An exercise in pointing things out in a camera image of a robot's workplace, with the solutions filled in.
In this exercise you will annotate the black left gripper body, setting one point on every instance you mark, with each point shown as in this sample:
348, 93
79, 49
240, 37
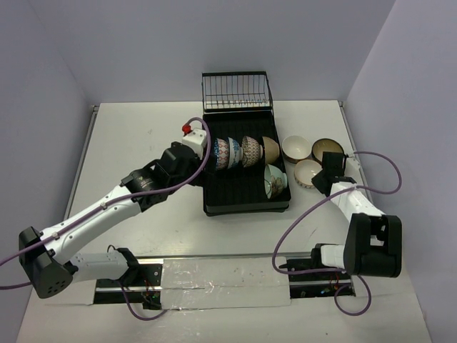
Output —
199, 166

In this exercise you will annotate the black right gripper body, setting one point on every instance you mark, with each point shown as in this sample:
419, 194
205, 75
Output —
317, 179

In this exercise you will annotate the dark blue patterned bowl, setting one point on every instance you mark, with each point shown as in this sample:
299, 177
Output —
221, 153

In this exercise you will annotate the white bowl patterned rim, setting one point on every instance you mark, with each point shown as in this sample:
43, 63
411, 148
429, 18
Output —
305, 171

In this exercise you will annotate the blue and white floral bowl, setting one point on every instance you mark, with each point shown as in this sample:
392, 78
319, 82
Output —
235, 153

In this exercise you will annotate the red lattice patterned bowl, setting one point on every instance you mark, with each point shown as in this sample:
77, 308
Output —
252, 151

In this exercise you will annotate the pale green bowl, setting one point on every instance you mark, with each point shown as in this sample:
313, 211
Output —
275, 181

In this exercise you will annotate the black bowl tan outside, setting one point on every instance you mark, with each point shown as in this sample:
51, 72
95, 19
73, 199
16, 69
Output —
271, 150

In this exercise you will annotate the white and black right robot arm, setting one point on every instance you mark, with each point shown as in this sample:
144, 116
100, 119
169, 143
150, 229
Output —
373, 244

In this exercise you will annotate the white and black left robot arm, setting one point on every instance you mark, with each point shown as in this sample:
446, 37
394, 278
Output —
52, 258

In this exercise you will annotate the black dish rack tray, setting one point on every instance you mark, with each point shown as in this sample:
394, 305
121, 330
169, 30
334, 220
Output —
240, 189

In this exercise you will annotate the brown bowl cream inside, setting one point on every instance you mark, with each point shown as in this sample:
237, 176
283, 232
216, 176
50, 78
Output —
324, 145

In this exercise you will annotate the white bowl brown outside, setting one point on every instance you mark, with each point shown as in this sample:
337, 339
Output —
296, 148

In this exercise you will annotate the silver taped cover plate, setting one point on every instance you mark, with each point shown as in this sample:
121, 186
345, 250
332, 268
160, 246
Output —
223, 283

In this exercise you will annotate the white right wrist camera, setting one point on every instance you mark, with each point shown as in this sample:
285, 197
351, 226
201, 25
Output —
352, 166

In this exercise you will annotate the black wire plate rack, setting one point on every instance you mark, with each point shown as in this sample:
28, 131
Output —
236, 91

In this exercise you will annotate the black aluminium mounting rail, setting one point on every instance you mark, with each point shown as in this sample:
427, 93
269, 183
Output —
144, 292

